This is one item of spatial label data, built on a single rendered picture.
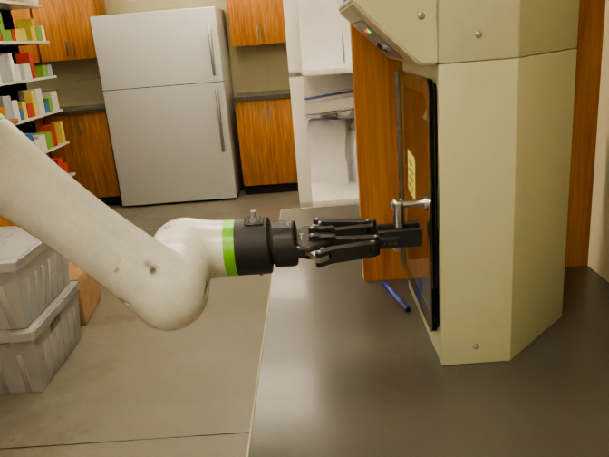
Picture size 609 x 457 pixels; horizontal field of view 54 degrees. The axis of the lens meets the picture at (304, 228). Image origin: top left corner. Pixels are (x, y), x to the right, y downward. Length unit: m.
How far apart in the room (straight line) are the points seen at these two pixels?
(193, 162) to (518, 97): 5.18
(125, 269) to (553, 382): 0.64
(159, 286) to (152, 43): 5.14
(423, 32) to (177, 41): 5.06
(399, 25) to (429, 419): 0.54
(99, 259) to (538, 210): 0.66
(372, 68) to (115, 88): 4.91
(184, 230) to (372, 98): 0.50
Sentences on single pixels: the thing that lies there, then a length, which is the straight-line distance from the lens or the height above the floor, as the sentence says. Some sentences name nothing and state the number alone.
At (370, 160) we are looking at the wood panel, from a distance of 1.26.
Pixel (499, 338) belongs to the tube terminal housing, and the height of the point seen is 0.98.
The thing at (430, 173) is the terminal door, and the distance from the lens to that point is 0.90.
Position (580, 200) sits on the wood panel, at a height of 1.09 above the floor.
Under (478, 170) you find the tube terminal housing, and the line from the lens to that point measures 0.91.
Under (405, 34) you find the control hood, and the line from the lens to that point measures 0.87.
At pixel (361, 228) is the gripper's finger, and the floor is 1.16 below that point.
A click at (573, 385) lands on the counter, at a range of 1.00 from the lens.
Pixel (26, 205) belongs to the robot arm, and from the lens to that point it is 0.82.
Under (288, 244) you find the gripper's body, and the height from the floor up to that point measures 1.16.
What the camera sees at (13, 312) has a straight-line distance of 2.96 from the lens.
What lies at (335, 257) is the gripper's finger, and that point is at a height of 1.14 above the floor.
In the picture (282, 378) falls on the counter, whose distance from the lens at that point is 1.00.
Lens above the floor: 1.46
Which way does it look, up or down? 17 degrees down
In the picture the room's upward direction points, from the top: 5 degrees counter-clockwise
